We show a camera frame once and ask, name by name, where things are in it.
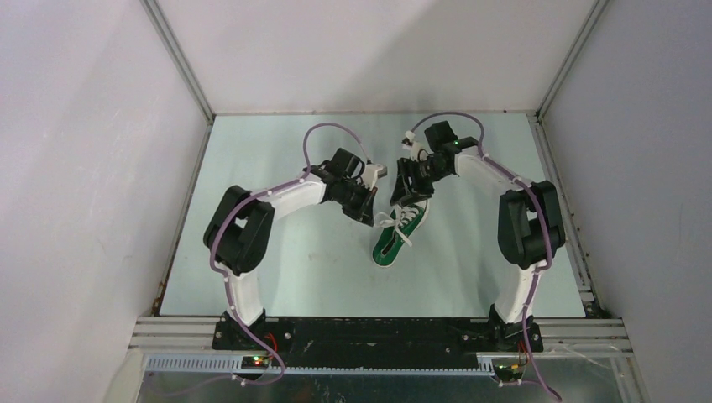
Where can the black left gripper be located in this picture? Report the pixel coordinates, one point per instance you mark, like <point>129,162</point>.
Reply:
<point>363,211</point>

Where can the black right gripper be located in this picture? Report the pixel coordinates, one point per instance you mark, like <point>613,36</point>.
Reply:
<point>408,192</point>

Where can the green canvas sneaker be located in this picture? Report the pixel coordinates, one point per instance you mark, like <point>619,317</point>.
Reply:
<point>384,255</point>

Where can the white shoelace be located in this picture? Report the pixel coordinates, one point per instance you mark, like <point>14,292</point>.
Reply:
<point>399,224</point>

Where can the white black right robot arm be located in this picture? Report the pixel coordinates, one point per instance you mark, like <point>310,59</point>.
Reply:
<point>529,221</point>

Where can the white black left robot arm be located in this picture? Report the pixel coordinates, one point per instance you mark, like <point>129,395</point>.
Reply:
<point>238,234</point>

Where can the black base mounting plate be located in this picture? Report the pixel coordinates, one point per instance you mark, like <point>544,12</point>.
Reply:
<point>373,343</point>

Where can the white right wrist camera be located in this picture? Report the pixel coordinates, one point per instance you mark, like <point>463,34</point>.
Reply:
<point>416,149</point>

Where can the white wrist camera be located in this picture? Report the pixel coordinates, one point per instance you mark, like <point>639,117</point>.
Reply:
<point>373,172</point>
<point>416,149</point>

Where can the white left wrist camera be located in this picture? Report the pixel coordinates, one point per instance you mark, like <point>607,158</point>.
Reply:
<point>373,172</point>

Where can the aluminium frame rail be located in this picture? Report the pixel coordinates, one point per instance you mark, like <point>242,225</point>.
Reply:
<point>568,335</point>

